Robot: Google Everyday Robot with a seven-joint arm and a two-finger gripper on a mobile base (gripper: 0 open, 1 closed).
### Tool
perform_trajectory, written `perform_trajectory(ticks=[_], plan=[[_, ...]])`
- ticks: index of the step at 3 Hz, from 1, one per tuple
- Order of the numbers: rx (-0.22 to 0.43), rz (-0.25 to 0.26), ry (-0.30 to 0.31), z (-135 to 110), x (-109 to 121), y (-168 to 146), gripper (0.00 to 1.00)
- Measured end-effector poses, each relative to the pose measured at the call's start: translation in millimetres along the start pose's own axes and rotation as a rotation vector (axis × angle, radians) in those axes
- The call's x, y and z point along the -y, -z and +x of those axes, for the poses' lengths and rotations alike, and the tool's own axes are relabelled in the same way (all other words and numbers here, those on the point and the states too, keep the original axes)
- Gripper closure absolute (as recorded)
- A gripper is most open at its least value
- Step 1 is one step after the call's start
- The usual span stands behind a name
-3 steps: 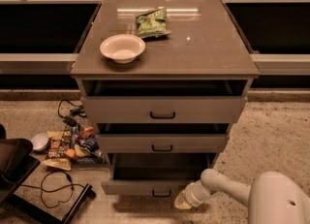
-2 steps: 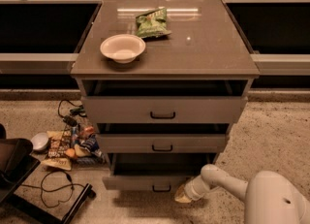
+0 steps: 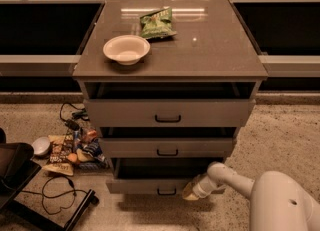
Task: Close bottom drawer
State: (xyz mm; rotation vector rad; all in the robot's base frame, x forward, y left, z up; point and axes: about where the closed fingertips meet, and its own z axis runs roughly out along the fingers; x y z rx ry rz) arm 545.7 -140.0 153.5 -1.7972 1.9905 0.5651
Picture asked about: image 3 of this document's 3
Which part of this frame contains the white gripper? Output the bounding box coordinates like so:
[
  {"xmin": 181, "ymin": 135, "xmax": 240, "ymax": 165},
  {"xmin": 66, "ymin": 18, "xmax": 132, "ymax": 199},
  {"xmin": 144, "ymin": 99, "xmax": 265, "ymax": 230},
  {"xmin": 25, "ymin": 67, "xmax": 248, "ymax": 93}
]
[{"xmin": 182, "ymin": 174, "xmax": 219, "ymax": 201}]

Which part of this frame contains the grey bottom drawer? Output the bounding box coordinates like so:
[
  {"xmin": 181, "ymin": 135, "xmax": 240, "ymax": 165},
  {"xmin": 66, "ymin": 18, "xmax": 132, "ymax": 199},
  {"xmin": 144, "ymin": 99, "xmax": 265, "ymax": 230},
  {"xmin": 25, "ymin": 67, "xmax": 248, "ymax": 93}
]
[{"xmin": 106, "ymin": 157, "xmax": 224, "ymax": 196}]

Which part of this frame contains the grey drawer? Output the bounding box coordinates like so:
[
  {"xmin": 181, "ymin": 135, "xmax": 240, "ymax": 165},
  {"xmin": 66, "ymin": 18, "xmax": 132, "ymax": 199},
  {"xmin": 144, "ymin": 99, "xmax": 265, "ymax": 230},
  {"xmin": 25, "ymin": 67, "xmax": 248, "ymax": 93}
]
[
  {"xmin": 99, "ymin": 127, "xmax": 235, "ymax": 158},
  {"xmin": 84, "ymin": 82, "xmax": 255, "ymax": 127},
  {"xmin": 106, "ymin": 157, "xmax": 224, "ymax": 196}
]

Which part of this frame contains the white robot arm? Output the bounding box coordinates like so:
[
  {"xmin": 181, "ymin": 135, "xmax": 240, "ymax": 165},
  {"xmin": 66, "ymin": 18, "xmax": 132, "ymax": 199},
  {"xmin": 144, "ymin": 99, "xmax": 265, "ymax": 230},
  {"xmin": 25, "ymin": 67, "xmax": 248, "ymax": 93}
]
[{"xmin": 182, "ymin": 162, "xmax": 320, "ymax": 231}]

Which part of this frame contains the grey middle drawer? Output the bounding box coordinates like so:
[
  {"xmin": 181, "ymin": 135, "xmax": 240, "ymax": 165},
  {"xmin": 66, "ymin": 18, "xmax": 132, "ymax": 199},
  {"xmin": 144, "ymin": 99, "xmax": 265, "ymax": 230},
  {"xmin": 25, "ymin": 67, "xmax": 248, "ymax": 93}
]
[{"xmin": 99, "ymin": 127, "xmax": 235, "ymax": 158}]

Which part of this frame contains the grey three-drawer cabinet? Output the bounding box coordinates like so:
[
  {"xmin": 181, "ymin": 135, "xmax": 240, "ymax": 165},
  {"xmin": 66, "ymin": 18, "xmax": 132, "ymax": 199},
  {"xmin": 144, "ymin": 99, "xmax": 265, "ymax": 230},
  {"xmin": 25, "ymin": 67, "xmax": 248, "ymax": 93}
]
[{"xmin": 72, "ymin": 0, "xmax": 269, "ymax": 161}]

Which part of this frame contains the grey top drawer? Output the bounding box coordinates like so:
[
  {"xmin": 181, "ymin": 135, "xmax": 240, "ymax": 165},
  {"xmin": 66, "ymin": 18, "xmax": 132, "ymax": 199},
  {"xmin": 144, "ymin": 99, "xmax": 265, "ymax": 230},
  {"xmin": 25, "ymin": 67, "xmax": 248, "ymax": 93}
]
[{"xmin": 84, "ymin": 82, "xmax": 255, "ymax": 127}]

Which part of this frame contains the blue snack packet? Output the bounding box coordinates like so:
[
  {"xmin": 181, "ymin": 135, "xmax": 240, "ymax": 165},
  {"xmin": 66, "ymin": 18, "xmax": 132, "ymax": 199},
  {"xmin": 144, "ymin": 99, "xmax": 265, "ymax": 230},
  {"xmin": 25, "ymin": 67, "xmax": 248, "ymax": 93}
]
[{"xmin": 80, "ymin": 139, "xmax": 105, "ymax": 162}]

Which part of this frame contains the orange fruit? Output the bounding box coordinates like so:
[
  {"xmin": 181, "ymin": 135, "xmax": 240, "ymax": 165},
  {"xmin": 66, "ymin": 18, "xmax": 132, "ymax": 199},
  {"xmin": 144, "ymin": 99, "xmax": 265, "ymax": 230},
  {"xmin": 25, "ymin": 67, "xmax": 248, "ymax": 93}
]
[{"xmin": 67, "ymin": 153, "xmax": 80, "ymax": 165}]

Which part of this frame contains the black charger adapter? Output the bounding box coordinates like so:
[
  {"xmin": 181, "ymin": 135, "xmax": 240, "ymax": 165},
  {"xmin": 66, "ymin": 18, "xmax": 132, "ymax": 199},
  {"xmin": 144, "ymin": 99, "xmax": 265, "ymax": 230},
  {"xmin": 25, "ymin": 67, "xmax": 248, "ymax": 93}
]
[{"xmin": 65, "ymin": 119, "xmax": 80, "ymax": 131}]

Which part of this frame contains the brown snack bag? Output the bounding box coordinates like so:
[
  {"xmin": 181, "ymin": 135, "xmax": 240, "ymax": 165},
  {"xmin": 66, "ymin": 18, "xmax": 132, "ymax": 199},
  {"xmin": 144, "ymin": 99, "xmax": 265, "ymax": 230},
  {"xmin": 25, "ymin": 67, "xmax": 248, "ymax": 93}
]
[{"xmin": 42, "ymin": 135, "xmax": 74, "ymax": 176}]

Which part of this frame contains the small white bowl on floor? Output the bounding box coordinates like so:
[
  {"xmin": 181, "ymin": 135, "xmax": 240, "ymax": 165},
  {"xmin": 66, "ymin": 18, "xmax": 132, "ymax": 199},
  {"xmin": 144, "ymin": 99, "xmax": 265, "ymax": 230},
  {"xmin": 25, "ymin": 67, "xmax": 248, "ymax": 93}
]
[{"xmin": 32, "ymin": 137, "xmax": 50, "ymax": 156}]

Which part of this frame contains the white paper bowl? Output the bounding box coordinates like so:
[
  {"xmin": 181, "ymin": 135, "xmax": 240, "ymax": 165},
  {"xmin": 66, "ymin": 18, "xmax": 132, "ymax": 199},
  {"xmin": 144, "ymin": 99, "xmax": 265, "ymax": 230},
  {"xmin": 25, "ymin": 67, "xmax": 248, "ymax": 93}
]
[{"xmin": 103, "ymin": 35, "xmax": 150, "ymax": 65}]

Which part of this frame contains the green chip bag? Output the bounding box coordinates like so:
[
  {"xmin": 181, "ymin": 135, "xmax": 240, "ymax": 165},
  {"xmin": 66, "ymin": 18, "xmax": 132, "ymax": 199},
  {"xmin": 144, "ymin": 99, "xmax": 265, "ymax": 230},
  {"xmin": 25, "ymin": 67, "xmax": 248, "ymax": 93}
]
[{"xmin": 140, "ymin": 7, "xmax": 177, "ymax": 39}]

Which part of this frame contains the black chair base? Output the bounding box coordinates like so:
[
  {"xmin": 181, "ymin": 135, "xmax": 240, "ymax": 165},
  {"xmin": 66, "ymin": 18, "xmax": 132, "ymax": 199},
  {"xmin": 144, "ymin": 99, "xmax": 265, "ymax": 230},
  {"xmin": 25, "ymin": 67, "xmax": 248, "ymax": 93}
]
[{"xmin": 0, "ymin": 128, "xmax": 99, "ymax": 231}]

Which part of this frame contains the black power cable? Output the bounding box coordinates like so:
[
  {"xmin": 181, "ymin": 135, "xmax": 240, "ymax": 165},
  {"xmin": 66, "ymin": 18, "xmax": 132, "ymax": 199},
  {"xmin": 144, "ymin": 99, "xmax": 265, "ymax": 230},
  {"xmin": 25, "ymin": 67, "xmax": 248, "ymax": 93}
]
[{"xmin": 21, "ymin": 174, "xmax": 90, "ymax": 216}]

